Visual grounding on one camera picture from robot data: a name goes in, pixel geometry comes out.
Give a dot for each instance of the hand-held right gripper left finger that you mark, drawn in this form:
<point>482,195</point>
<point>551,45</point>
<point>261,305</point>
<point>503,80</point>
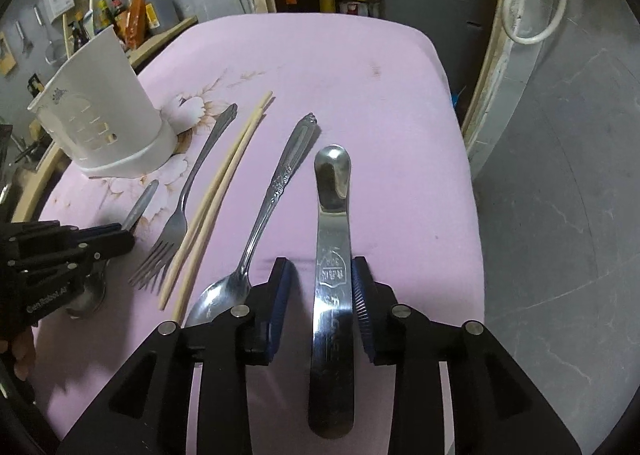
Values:
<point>280,315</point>

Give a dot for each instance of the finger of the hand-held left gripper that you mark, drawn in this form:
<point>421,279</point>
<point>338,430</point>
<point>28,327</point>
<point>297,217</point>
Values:
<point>100,231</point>
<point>112,247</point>

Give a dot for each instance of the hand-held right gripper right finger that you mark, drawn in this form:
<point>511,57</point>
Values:
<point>361,305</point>

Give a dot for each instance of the small steel spoon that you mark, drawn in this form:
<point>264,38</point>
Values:
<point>142,205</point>

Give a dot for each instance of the steel fork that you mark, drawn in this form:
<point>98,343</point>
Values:
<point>167,240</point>

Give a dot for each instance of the wooden chopstick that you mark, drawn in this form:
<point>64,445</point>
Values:
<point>210,235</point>

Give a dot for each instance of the pair of wooden chopsticks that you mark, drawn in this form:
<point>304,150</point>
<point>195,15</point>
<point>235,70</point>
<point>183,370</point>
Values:
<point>220,185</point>

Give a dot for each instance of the white plastic utensil holder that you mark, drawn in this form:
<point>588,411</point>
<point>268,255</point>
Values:
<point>105,100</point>

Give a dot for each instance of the person's left hand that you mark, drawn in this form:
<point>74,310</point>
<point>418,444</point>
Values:
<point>22,355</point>

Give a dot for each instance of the metal mesh strainer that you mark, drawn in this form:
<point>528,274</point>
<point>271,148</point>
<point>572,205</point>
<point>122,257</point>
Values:
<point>52,50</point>

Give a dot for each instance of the wooden cutting board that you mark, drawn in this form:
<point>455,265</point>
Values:
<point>6,55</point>

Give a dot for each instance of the orange snack packet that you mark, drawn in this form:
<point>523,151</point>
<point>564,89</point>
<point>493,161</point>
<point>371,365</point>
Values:
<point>136,20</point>

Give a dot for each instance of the yellow-label sauce bottle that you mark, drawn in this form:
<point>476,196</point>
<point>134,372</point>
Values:
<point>104,15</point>

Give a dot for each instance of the pink table cloth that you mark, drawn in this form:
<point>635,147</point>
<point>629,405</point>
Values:
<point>350,85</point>

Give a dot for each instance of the red-cap sauce bottle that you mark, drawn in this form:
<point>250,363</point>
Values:
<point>117,7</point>

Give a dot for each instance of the large cooking oil jug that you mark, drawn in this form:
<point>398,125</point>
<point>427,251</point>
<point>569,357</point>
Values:
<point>157,2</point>

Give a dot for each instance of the grey washing machine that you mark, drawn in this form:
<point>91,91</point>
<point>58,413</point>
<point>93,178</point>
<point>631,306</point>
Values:
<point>435,10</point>

